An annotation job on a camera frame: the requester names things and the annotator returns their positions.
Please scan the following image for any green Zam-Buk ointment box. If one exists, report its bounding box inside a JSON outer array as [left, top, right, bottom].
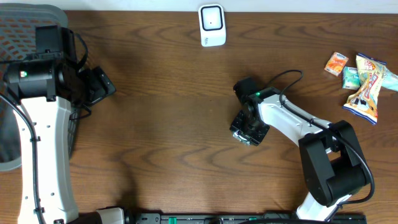
[[233, 131, 251, 146]]

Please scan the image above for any orange Kleenex tissue pack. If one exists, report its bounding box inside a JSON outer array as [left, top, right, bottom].
[[324, 52, 349, 77]]

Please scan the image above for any green Kleenex tissue pack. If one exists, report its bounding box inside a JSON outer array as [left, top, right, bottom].
[[342, 67, 361, 90]]

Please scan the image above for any yellow snack chip bag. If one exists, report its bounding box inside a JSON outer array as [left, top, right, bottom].
[[343, 54, 386, 125]]

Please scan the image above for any large wet wipes pack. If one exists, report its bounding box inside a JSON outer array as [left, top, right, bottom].
[[381, 65, 398, 91]]

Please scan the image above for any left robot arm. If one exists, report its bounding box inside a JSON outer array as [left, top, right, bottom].
[[2, 26, 131, 223]]

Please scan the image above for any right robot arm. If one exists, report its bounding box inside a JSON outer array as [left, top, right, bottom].
[[230, 78, 374, 222]]

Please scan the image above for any white barcode scanner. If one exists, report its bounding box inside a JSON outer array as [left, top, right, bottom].
[[198, 4, 226, 47]]

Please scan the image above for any grey plastic mesh basket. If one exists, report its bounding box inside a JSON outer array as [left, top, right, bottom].
[[1, 3, 89, 171]]

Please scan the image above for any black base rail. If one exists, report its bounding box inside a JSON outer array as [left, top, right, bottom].
[[124, 212, 368, 224]]

